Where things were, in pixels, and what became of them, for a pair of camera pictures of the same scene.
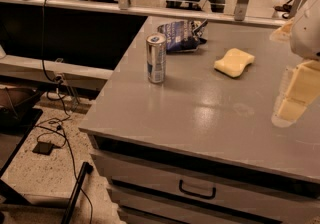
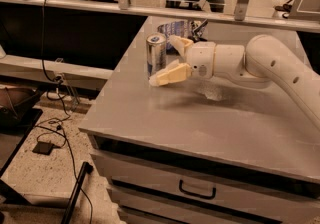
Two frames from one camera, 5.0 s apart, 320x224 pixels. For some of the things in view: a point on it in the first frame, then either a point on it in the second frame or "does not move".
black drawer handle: x=214 y=191 does not move
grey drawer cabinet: x=202 y=147 does not move
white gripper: x=307 y=33 to x=200 y=58
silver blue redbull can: x=156 y=44 does not move
